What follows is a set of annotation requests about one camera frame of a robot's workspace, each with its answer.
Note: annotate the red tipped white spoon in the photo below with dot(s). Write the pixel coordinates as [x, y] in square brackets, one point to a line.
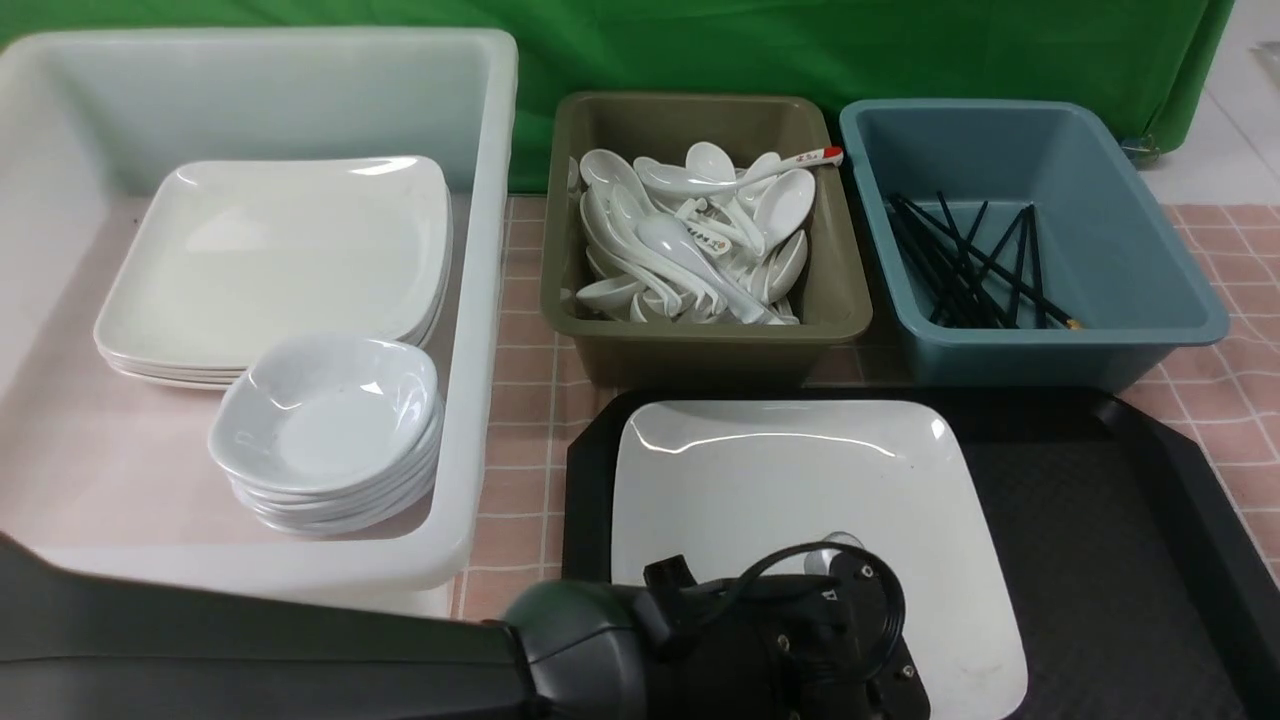
[684, 183]

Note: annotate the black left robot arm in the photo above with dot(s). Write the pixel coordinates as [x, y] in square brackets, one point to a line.
[76, 646]

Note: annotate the stack of small white bowls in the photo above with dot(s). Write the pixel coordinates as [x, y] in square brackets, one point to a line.
[331, 434]

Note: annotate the pile of white spoons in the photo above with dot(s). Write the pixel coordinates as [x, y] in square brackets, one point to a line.
[733, 258]

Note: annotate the black serving tray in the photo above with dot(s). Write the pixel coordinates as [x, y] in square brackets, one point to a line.
[1136, 590]

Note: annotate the green backdrop cloth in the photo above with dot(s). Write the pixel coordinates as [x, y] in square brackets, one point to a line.
[1138, 65]

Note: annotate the large white square plate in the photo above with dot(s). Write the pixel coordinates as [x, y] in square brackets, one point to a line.
[724, 483]

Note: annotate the large white plastic tub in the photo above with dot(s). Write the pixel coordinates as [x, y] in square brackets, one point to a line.
[106, 474]

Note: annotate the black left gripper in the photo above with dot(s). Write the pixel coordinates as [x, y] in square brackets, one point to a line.
[809, 632]

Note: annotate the pink checkered tablecloth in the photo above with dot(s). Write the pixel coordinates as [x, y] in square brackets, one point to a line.
[1222, 398]

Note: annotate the stack of white square plates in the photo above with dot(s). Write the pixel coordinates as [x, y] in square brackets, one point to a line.
[233, 257]

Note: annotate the black chopsticks in blue bin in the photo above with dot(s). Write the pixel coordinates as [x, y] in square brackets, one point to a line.
[1000, 289]

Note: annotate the blue plastic bin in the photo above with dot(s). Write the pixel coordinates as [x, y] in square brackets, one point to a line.
[1111, 257]

